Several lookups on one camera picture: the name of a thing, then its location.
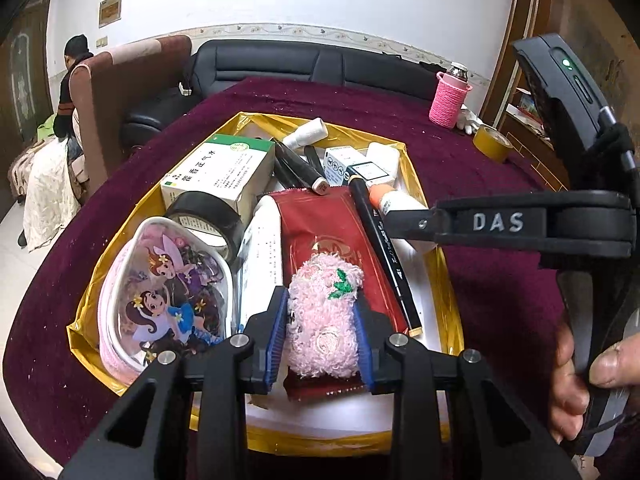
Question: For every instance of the brown armchair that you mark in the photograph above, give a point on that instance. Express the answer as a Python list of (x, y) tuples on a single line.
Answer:
[(125, 90)]

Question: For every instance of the white tube orange cap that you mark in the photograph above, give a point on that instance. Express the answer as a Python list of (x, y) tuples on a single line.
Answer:
[(395, 197)]

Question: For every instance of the cardboard box with clutter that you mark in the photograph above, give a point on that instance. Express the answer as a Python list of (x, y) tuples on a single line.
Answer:
[(525, 110)]

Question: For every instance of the gold wall plaque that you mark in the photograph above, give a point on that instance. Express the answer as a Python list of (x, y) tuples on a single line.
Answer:
[(110, 10)]

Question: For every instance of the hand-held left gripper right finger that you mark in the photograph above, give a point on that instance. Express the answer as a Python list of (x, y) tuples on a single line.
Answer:
[(364, 347)]

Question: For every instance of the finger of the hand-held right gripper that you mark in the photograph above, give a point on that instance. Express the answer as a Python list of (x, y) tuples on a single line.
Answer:
[(495, 222)]

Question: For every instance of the black tape roll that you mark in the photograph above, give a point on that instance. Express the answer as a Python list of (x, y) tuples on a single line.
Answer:
[(200, 205)]

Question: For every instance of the black marker pen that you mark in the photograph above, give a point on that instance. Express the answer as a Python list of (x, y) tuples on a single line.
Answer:
[(385, 250)]

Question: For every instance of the white blanket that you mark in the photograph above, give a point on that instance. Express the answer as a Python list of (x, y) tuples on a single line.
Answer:
[(45, 195)]

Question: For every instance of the black leather sofa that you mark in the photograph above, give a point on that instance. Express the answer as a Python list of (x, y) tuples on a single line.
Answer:
[(260, 62)]

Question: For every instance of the gold tray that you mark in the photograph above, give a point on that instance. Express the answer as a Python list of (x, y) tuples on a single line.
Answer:
[(435, 300)]

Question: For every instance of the dark cloth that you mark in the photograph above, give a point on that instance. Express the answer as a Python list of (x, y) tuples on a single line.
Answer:
[(432, 66)]

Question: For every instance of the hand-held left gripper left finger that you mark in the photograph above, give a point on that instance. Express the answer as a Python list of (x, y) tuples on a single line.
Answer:
[(277, 340)]

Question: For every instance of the pink plush toy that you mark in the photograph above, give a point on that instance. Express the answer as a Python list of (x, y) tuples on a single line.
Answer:
[(320, 320)]

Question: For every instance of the white glove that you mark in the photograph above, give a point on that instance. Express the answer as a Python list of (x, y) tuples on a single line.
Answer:
[(470, 121)]

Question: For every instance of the white orange medicine box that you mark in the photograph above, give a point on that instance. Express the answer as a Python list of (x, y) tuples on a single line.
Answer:
[(265, 250)]

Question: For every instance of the red plastic packet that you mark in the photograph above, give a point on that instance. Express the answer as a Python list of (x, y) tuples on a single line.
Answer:
[(320, 220)]

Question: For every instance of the green white medicine box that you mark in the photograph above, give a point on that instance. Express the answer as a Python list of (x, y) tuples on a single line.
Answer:
[(220, 165)]

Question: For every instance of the pink knitted sleeve bottle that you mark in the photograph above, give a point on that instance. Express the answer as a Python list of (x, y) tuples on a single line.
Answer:
[(447, 97)]

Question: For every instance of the person's right hand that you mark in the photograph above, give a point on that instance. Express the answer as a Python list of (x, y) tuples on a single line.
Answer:
[(567, 390)]

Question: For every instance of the yellow tape roll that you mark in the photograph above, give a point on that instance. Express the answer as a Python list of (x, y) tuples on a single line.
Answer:
[(492, 142)]

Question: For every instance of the pink cartoon fairy pouch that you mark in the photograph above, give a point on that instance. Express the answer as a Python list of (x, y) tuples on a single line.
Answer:
[(165, 280)]

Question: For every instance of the white gauze pack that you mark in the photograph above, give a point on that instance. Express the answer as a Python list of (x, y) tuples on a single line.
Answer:
[(385, 152)]

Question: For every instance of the small white bottle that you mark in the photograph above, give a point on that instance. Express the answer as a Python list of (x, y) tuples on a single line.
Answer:
[(307, 132)]

